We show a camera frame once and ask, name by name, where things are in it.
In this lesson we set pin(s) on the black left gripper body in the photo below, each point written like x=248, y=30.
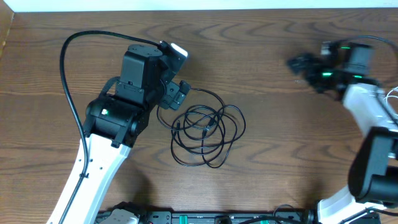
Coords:
x=156, y=92

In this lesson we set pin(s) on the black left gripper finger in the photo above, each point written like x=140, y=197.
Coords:
x=171, y=100
x=184, y=89

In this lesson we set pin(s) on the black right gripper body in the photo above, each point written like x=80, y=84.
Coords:
x=323, y=78

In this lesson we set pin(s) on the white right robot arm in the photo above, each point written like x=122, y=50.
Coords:
x=372, y=182

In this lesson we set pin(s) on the brown cardboard side panel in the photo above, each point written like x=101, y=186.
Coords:
x=6, y=19

